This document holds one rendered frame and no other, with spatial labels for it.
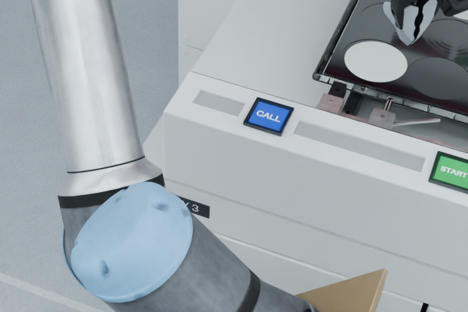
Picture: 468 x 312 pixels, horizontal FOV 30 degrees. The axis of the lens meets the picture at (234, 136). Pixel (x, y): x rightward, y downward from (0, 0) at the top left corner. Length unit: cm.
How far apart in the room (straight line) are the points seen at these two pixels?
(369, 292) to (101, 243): 27
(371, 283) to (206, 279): 18
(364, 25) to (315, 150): 37
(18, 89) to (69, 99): 179
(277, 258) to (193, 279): 57
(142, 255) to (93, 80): 22
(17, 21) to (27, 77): 28
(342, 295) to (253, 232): 44
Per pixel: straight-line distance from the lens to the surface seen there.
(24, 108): 265
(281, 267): 137
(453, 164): 120
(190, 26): 197
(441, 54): 147
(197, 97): 125
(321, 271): 135
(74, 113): 92
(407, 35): 131
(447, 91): 140
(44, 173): 246
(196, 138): 123
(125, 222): 80
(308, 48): 155
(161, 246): 78
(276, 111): 122
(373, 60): 142
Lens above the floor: 181
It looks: 46 degrees down
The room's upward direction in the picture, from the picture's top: 3 degrees clockwise
